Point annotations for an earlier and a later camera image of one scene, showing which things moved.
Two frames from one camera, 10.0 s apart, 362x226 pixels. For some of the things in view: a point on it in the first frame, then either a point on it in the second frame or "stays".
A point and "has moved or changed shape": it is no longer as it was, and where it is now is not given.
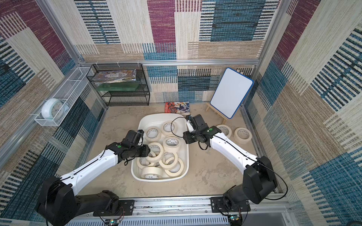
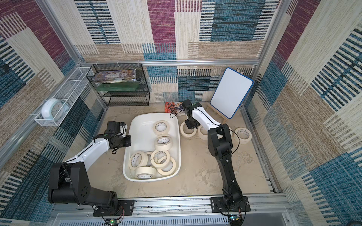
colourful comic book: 181,108 stays
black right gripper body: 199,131 to 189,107
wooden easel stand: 214,109 stays
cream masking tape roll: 242,135 stays
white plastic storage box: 149,119 has moved or changed shape
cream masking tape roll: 156,159 to 137,159
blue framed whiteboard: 231,90 stays
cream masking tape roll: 167,126 has moved or changed shape
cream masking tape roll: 152,134 has moved or changed shape
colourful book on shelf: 114,76 stays
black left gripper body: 139,151 to 123,141
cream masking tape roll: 171,144 to 163,142
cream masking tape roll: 174,174 to 168,170
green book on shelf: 124,86 stays
